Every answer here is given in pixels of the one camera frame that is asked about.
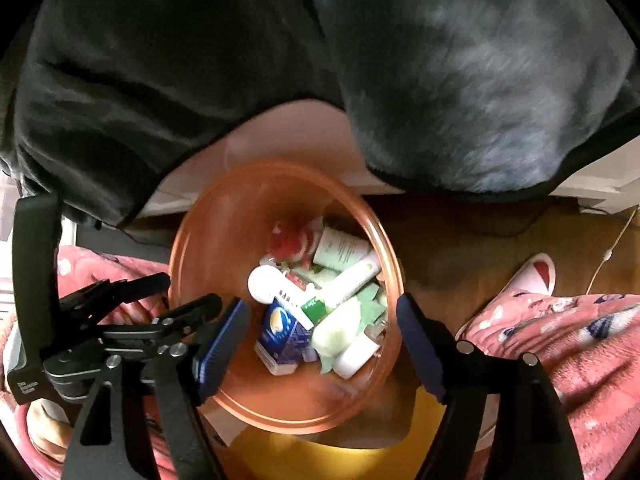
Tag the light green packet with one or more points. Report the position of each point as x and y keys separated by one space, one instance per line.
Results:
x=372 y=310

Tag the pink floral blanket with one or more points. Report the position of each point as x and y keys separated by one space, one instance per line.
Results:
x=575 y=350

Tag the white tube green print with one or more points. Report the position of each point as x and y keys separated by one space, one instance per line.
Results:
x=340 y=250

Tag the red white crumpled wrapper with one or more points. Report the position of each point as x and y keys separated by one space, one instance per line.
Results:
x=285 y=245

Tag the blue drink carton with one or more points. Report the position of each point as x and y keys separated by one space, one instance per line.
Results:
x=282 y=332

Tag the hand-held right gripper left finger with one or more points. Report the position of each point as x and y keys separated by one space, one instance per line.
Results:
x=220 y=345

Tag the yellow plastic stool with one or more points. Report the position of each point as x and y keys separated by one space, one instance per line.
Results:
x=325 y=460

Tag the orange plastic basin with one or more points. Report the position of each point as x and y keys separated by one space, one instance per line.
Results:
x=225 y=220

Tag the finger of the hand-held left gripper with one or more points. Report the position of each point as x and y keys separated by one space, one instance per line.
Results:
x=190 y=311
x=135 y=286

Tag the white green small box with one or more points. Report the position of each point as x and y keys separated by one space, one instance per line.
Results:
x=312 y=307

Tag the dark grey fleece clothing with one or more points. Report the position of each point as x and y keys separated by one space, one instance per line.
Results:
x=150 y=85

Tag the white furniture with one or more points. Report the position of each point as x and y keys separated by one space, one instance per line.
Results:
x=600 y=180

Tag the small white bottle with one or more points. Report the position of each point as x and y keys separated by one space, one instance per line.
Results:
x=355 y=355

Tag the pale pink cloth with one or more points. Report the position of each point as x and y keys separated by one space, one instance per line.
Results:
x=280 y=135

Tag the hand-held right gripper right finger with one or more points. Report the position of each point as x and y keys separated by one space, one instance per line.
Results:
x=420 y=345

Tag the pink slipper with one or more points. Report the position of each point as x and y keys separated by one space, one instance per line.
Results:
x=535 y=275

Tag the white round lid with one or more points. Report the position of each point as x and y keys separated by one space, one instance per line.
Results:
x=265 y=282

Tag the long white tube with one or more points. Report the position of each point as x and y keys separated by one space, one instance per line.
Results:
x=357 y=275

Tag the pale green bottle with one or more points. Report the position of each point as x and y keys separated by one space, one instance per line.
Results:
x=335 y=332

